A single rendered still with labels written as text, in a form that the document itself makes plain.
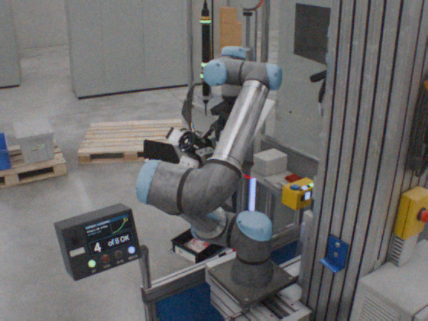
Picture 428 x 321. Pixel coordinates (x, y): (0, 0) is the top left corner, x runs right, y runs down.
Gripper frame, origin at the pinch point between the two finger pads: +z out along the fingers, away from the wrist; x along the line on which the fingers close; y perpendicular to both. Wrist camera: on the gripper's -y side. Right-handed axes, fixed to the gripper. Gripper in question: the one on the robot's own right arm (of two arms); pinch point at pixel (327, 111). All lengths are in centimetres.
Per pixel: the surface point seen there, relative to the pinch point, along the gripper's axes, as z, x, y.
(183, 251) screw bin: 64, -52, -29
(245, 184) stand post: 60, 8, -60
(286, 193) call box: 43.5, -3.4, -16.1
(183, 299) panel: 76, -62, -14
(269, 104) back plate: 14, 17, -53
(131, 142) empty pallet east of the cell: 133, 58, -326
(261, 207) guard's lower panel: 101, 46, -87
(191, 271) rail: 62, -58, -13
